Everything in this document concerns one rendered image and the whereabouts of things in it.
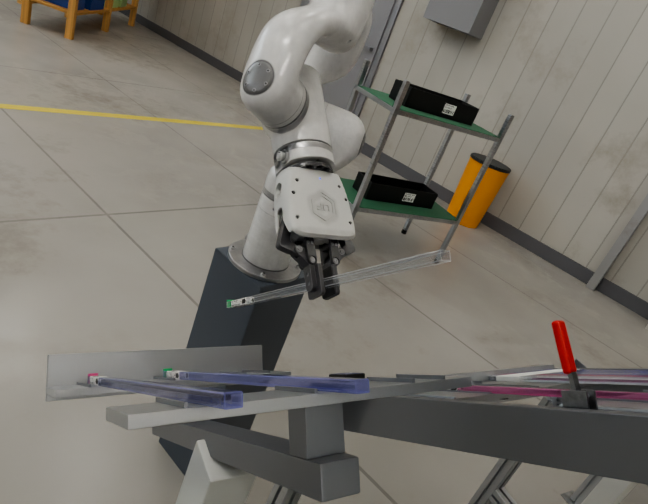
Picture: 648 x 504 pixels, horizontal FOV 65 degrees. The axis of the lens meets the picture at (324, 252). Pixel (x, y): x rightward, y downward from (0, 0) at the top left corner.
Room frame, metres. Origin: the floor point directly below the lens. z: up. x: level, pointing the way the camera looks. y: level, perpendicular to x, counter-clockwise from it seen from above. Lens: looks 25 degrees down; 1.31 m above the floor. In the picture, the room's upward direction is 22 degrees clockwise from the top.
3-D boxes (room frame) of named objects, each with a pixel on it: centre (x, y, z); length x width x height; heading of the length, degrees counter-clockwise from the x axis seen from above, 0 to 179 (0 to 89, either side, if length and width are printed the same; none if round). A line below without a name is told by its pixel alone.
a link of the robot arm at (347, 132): (1.15, 0.10, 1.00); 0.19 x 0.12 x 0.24; 94
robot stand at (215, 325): (1.15, 0.13, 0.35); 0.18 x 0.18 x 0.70; 57
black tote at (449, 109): (3.31, -0.29, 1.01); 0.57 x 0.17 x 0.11; 127
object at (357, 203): (3.31, -0.29, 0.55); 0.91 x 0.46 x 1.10; 127
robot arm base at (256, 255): (1.15, 0.13, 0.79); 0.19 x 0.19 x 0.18
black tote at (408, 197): (3.31, -0.29, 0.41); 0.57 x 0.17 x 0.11; 127
